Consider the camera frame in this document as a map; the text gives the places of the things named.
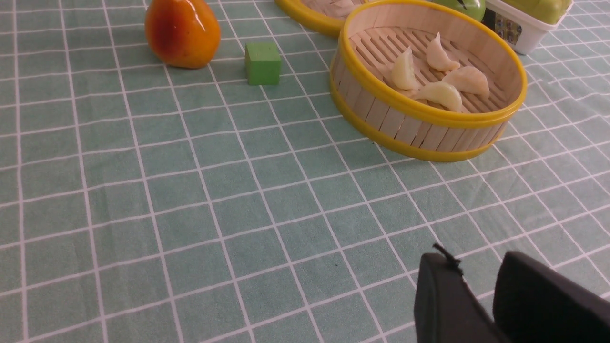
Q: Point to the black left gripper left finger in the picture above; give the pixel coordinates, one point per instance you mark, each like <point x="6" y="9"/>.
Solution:
<point x="445" y="309"/>

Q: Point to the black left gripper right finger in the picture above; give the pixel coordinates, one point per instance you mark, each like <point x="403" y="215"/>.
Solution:
<point x="534" y="304"/>

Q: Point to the pale dumpling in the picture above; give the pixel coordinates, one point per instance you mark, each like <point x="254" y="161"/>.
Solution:
<point x="441" y="93"/>

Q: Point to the white dumpling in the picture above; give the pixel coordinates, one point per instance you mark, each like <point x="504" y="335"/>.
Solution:
<point x="468" y="79"/>
<point x="437" y="58"/>

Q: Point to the greenish dumpling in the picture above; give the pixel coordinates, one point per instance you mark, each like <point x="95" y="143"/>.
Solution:
<point x="403" y="72"/>

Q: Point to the bamboo steamer tray yellow rim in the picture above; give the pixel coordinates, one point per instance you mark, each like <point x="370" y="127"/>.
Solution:
<point x="376" y="33"/>

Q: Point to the woven bamboo steamer lid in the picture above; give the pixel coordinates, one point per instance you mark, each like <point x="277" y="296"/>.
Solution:
<point x="326" y="17"/>

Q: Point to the green lidded white box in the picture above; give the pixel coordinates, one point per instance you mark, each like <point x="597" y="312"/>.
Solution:
<point x="522" y="24"/>

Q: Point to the green apple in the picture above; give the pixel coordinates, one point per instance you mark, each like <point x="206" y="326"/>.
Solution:
<point x="472" y="8"/>

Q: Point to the green cube block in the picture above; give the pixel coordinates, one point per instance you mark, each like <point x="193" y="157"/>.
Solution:
<point x="263" y="63"/>

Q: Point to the orange red pear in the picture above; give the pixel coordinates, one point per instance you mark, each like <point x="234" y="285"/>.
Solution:
<point x="182" y="33"/>

